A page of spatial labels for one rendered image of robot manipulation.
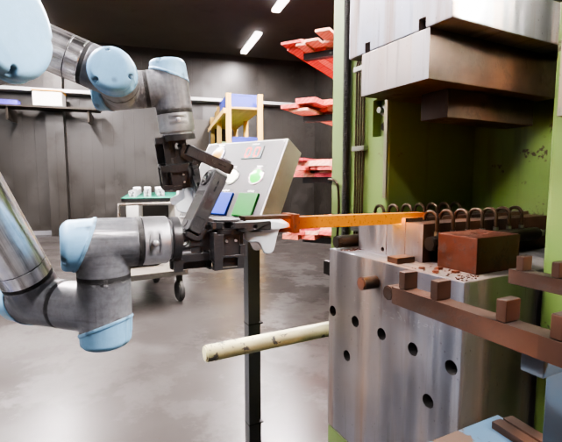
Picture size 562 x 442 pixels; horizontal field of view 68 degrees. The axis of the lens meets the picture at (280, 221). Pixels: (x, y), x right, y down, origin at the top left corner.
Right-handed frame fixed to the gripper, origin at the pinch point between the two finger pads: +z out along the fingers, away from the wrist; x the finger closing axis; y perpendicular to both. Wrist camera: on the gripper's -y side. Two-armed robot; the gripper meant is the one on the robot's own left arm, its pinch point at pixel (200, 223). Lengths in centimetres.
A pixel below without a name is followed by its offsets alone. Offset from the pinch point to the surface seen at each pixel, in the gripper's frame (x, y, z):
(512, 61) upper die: 23, -68, -28
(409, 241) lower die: 25.0, -37.8, 6.1
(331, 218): 24.3, -21.0, -1.4
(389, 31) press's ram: 15, -42, -37
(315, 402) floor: -73, -54, 111
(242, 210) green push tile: -19.8, -15.2, 2.2
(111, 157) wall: -823, 38, -2
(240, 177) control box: -28.9, -18.1, -6.1
